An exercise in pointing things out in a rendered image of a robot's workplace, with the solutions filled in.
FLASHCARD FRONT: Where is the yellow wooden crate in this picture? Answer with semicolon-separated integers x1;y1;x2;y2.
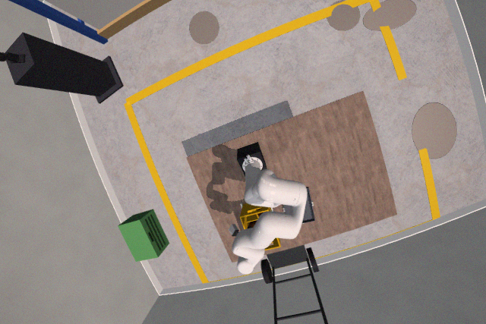
240;203;281;250

